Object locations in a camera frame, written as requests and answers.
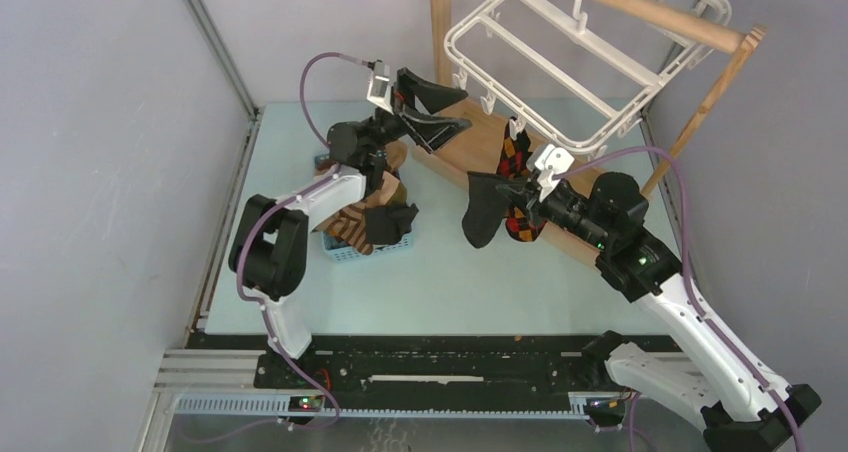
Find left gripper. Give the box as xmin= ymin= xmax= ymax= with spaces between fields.
xmin=362 ymin=69 xmax=470 ymax=154

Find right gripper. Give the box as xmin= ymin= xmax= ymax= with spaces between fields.
xmin=496 ymin=173 xmax=611 ymax=252

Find red black argyle sock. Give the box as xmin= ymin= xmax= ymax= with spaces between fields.
xmin=504 ymin=205 xmax=547 ymax=242

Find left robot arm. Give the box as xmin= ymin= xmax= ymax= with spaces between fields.
xmin=228 ymin=68 xmax=471 ymax=389

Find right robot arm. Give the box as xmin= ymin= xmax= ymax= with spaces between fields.
xmin=493 ymin=172 xmax=821 ymax=451

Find wooden hanger stand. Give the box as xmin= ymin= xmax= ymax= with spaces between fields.
xmin=411 ymin=0 xmax=768 ymax=268

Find pile of socks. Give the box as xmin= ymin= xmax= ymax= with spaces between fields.
xmin=313 ymin=141 xmax=408 ymax=256

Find white plastic clip hanger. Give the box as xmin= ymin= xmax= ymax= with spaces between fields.
xmin=443 ymin=0 xmax=732 ymax=158

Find light blue perforated basket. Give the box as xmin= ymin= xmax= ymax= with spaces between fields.
xmin=321 ymin=178 xmax=414 ymax=256

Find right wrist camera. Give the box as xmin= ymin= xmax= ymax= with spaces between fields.
xmin=527 ymin=144 xmax=575 ymax=176

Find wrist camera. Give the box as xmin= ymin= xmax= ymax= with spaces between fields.
xmin=366 ymin=60 xmax=392 ymax=113
xmin=527 ymin=144 xmax=575 ymax=176

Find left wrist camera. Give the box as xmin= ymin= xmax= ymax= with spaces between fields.
xmin=366 ymin=60 xmax=392 ymax=113

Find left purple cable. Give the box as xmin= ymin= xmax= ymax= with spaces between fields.
xmin=235 ymin=51 xmax=379 ymax=434

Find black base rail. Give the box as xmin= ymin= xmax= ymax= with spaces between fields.
xmin=188 ymin=332 xmax=637 ymax=422

